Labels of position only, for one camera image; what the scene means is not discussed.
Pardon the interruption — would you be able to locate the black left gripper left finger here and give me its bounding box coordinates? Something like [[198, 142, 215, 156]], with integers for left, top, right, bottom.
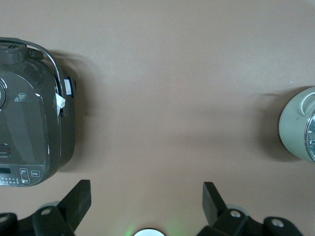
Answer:
[[31, 179, 92, 236]]

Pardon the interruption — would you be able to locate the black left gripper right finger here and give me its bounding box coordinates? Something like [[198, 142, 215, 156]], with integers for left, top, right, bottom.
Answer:
[[196, 181, 266, 236]]

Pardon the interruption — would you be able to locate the white paper tag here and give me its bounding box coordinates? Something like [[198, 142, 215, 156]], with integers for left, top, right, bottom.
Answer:
[[54, 94, 66, 110]]

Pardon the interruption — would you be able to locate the dark grey rice cooker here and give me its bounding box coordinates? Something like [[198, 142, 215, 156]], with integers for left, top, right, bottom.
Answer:
[[0, 36, 77, 188]]

